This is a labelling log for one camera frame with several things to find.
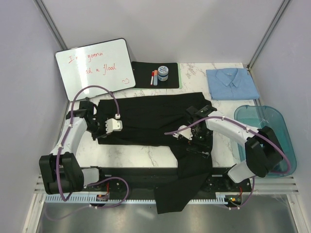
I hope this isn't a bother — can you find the white dry erase board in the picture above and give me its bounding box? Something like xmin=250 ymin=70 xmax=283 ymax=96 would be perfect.
xmin=55 ymin=38 xmax=136 ymax=101

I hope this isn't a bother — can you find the teal transparent plastic bin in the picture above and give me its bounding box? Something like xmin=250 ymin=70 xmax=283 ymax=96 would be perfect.
xmin=234 ymin=105 xmax=297 ymax=178

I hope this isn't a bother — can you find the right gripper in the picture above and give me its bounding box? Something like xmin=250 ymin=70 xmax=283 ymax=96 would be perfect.
xmin=186 ymin=126 xmax=213 ymax=158

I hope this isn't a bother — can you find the black mat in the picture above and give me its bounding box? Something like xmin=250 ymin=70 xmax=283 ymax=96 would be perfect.
xmin=131 ymin=61 xmax=180 ymax=89

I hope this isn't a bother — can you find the aluminium rail frame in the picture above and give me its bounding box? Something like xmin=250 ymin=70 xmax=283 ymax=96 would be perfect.
xmin=34 ymin=175 xmax=299 ymax=195

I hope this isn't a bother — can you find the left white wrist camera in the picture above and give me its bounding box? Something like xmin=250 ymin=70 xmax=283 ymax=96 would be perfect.
xmin=105 ymin=114 xmax=123 ymax=134

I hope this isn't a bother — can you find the blue lidded jar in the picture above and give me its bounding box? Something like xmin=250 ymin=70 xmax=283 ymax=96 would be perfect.
xmin=157 ymin=66 xmax=169 ymax=82

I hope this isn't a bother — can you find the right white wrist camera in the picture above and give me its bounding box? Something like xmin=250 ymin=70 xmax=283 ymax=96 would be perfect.
xmin=173 ymin=125 xmax=193 ymax=141

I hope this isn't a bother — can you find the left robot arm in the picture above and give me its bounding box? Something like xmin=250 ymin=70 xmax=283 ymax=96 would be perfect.
xmin=39 ymin=100 xmax=107 ymax=195

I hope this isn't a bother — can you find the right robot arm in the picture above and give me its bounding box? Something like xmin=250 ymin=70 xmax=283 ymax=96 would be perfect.
xmin=186 ymin=105 xmax=285 ymax=191

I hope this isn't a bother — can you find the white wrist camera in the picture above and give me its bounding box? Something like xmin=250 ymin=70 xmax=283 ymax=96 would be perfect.
xmin=173 ymin=125 xmax=193 ymax=141
xmin=105 ymin=114 xmax=123 ymax=134

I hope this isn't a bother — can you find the light blue cable duct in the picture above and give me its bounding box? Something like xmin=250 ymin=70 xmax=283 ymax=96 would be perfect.
xmin=44 ymin=193 xmax=229 ymax=205

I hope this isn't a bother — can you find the red marker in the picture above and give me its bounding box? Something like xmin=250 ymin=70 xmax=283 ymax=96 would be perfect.
xmin=150 ymin=71 xmax=154 ymax=85

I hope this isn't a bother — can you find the folded blue shirt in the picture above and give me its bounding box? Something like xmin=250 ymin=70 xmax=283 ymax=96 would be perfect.
xmin=206 ymin=68 xmax=259 ymax=100

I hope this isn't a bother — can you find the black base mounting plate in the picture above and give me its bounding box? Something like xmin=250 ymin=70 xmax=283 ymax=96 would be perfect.
xmin=50 ymin=166 xmax=252 ymax=197

